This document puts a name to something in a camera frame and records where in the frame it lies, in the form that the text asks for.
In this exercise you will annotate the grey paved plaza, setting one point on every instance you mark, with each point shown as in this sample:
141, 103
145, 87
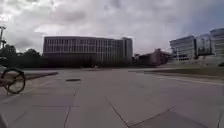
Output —
110, 90

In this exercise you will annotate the large long office building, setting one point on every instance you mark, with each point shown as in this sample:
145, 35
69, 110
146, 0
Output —
83, 48

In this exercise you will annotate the low brown building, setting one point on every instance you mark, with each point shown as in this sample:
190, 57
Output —
154, 58

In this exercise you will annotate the manhole cover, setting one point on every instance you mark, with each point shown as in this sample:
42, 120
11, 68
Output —
72, 80

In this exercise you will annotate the raised planting bed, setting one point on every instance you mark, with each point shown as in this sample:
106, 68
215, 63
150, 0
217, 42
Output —
40, 75

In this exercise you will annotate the row of dark trees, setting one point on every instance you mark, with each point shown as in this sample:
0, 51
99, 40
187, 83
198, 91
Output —
23, 57

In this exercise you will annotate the bicycle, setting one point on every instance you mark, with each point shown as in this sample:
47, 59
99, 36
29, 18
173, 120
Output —
14, 80

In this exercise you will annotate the pole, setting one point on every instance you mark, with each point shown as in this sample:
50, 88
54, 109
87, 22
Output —
2, 35

